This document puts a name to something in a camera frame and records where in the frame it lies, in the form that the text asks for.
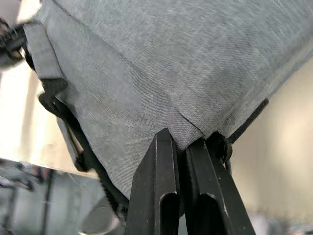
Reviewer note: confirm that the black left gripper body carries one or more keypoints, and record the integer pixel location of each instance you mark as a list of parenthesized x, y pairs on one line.
[(9, 40)]

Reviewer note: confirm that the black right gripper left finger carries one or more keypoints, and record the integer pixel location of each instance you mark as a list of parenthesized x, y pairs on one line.
[(154, 186)]

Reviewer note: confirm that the silver robot body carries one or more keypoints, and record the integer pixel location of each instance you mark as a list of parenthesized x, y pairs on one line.
[(49, 200)]

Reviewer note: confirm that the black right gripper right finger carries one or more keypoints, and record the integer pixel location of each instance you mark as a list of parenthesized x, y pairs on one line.
[(215, 191)]

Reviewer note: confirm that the grey fabric laptop bag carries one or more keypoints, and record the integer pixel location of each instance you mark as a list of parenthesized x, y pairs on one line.
[(151, 73)]

